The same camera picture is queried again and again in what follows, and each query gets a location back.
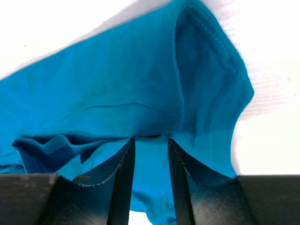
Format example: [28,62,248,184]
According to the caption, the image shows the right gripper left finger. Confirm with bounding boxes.
[0,139,135,225]

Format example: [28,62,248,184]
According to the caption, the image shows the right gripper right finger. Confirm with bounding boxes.
[168,139,300,225]

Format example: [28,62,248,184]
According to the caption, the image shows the blue t shirt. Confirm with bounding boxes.
[0,0,254,225]

